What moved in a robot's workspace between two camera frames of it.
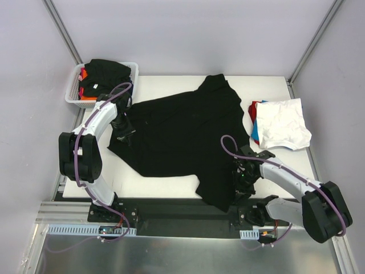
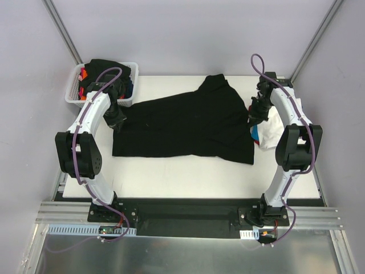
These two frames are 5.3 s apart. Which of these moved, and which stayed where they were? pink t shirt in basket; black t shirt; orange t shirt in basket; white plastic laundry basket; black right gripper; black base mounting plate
Moved: black right gripper; black t shirt
Stayed: white plastic laundry basket; pink t shirt in basket; orange t shirt in basket; black base mounting plate
